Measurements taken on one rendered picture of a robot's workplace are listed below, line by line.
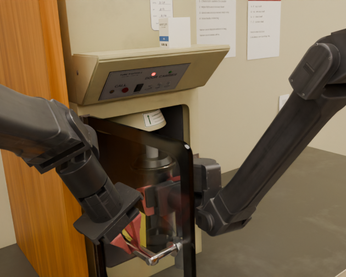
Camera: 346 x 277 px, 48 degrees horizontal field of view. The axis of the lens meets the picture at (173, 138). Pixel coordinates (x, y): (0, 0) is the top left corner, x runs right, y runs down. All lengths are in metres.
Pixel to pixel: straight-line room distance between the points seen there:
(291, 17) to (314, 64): 1.44
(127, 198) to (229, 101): 1.12
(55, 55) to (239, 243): 0.76
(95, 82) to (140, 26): 0.20
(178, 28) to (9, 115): 0.51
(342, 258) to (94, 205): 0.77
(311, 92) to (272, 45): 1.34
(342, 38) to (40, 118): 0.35
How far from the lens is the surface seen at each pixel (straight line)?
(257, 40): 1.76
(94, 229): 0.60
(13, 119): 0.39
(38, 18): 0.69
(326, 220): 1.35
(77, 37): 0.80
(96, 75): 0.72
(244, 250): 1.15
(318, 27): 2.11
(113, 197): 0.59
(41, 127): 0.44
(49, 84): 0.69
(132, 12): 0.86
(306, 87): 0.51
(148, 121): 0.92
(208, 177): 0.76
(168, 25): 0.81
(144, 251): 0.65
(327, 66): 0.49
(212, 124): 1.62
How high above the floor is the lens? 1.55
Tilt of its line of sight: 16 degrees down
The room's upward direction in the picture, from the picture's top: 2 degrees counter-clockwise
